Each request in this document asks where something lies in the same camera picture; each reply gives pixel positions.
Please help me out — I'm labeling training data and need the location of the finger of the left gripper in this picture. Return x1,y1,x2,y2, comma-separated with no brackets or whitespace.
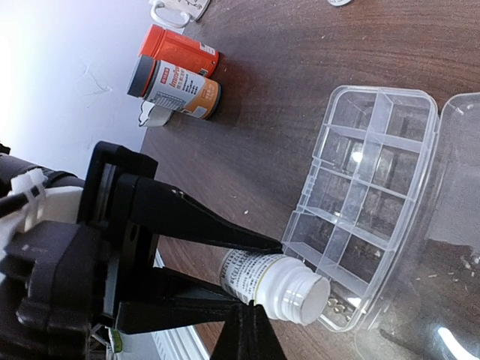
115,174,282,251
114,267,286,359

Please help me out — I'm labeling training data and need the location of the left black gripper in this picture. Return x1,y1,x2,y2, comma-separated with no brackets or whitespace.
1,142,158,359

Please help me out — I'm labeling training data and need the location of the white pill bottle front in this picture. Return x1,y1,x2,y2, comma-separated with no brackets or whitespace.
219,250,331,326

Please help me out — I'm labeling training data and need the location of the grey lid pill bottle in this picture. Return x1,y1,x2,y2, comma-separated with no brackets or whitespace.
127,55,221,119

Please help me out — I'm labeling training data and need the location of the clear plastic pill organizer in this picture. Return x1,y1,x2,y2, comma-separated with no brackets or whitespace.
282,85,479,359

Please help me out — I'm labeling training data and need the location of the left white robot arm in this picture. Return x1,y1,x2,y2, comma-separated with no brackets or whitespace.
1,142,284,359

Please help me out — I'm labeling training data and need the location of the white scalloped bowl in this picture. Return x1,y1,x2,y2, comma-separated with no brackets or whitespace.
138,101,173,128

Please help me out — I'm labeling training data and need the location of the orange pill bottle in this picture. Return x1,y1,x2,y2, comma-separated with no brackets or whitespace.
139,25,220,77

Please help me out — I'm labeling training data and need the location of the yellow interior floral mug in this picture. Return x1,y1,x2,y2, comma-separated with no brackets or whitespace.
148,0,211,29

